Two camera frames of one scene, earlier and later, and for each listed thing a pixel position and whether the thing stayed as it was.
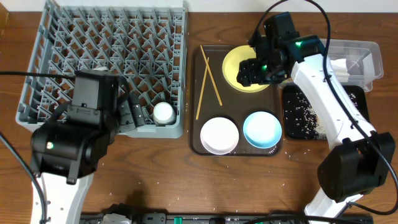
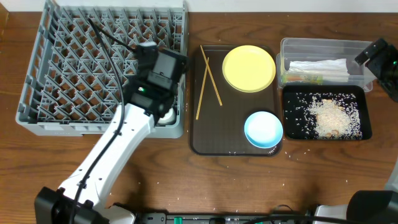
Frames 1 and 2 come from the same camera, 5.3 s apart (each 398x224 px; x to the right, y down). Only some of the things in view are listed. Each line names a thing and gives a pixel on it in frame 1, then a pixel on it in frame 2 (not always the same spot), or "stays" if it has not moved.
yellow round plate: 231,66 stays
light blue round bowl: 262,129 stays
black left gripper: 128,121 → 136,82
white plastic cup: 164,114 stays
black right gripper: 247,70 → 388,51
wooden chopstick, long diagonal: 211,74 stays
